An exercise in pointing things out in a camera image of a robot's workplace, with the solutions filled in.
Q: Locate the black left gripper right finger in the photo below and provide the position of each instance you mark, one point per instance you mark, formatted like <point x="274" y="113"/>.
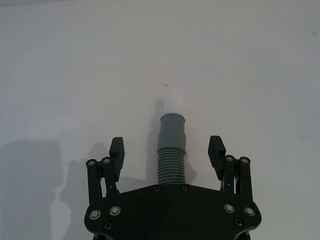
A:
<point x="216" y="152"/>

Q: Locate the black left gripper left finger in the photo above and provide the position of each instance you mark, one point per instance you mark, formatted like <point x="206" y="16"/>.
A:
<point x="117" y="152"/>

